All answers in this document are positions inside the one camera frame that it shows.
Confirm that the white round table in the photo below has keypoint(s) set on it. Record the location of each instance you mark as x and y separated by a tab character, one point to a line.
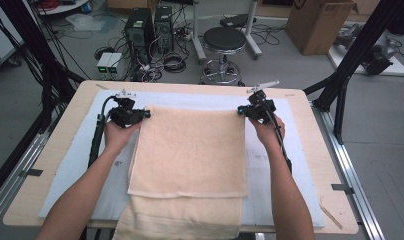
66	6

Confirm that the clear plastic bag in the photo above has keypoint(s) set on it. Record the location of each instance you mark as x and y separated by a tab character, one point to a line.
85	21

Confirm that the wide black computer tower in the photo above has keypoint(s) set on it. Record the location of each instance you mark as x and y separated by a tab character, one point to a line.
138	30

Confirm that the person's left hand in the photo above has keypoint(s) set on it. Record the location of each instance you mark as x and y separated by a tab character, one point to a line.
118	138

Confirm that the black flat device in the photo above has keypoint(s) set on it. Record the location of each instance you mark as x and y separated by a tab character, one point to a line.
236	20

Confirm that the thin wooden stick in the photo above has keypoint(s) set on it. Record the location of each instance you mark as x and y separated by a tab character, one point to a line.
330	215

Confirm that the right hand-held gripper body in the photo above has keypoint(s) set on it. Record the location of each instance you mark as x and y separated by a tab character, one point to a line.
261	106

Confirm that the peach towel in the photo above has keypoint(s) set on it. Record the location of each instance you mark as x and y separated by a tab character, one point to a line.
190	153

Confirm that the aluminium rail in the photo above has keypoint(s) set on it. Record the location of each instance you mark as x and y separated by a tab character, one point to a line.
20	166
343	160

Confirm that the black round stool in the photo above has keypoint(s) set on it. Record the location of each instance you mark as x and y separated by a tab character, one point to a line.
224	38

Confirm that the white power supply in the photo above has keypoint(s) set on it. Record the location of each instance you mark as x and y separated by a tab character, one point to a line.
115	63
103	61

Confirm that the dark grey machine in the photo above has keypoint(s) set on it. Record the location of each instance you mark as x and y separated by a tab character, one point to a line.
376	60

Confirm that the white panel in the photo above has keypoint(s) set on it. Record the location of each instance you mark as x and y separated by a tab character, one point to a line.
0	36

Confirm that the cardboard box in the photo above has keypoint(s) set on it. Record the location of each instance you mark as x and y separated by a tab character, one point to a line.
316	26

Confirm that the narrow black computer tower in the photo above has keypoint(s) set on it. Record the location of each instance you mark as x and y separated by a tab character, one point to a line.
163	30

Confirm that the white foam mat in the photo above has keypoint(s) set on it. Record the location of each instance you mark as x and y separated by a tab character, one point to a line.
70	160

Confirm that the person's right hand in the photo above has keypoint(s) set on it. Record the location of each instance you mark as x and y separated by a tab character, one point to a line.
270	135

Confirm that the white stand leg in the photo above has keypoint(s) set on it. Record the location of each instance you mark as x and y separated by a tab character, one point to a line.
197	33
251	30

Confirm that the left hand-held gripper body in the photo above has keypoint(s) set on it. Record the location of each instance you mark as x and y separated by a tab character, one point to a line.
126	115

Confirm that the white board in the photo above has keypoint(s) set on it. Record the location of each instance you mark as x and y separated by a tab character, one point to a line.
398	68

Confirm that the black tape strip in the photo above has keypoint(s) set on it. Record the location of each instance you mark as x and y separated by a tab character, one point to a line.
341	187
31	172

